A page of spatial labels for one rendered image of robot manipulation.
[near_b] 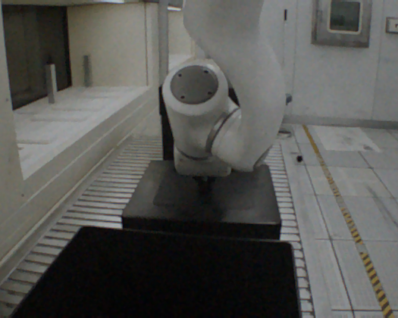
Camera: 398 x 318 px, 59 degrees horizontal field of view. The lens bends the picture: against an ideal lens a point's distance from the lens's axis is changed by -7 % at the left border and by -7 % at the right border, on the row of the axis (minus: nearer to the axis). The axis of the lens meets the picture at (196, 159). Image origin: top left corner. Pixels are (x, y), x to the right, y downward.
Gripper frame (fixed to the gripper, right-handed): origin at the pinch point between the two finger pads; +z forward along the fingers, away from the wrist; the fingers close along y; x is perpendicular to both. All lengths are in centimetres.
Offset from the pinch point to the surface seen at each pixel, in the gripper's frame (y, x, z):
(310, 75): -98, -243, 284
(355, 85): -154, -235, 288
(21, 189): 38.9, 4.9, -0.6
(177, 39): 42, -196, 177
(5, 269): 36.1, 22.4, -4.9
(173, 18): 45, -210, 164
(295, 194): -22.3, -4.8, 22.5
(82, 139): 37.9, -19.3, 23.1
